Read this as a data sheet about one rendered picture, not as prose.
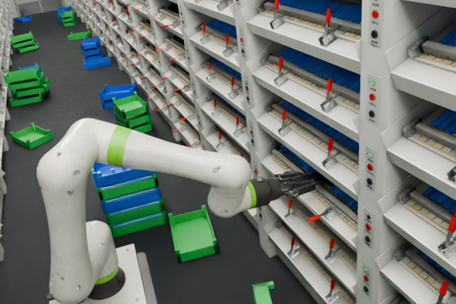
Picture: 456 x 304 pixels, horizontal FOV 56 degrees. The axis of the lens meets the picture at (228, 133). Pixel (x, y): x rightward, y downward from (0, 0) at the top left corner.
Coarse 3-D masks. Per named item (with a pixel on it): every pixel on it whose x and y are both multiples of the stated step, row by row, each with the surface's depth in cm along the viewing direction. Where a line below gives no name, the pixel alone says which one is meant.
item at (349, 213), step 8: (272, 152) 174; (280, 160) 170; (288, 160) 166; (296, 168) 160; (320, 192) 146; (320, 200) 146; (328, 200) 144; (336, 200) 140; (344, 208) 136; (352, 216) 133
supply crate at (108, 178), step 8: (96, 168) 228; (104, 168) 229; (120, 168) 227; (128, 168) 225; (96, 176) 210; (104, 176) 212; (112, 176) 213; (120, 176) 214; (128, 176) 215; (136, 176) 217; (96, 184) 212; (104, 184) 213
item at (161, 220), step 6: (162, 216) 231; (138, 222) 228; (144, 222) 229; (150, 222) 230; (156, 222) 231; (162, 222) 232; (120, 228) 226; (126, 228) 227; (132, 228) 228; (138, 228) 229; (144, 228) 230; (114, 234) 227; (120, 234) 228
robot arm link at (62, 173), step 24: (72, 144) 112; (48, 168) 105; (72, 168) 107; (48, 192) 107; (72, 192) 109; (48, 216) 114; (72, 216) 113; (72, 240) 117; (72, 264) 121; (96, 264) 134; (72, 288) 124
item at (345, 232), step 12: (276, 144) 176; (264, 156) 177; (276, 168) 169; (312, 192) 151; (312, 204) 147; (324, 204) 145; (324, 216) 141; (336, 216) 139; (336, 228) 135; (348, 228) 133; (348, 240) 130
